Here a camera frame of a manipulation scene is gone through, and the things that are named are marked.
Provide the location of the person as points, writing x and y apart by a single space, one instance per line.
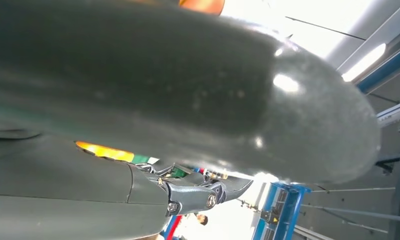
202 219

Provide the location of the red barrier rail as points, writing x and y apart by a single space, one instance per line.
174 228

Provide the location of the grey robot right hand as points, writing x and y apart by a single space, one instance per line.
153 82

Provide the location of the green table mat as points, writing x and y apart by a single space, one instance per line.
140 159

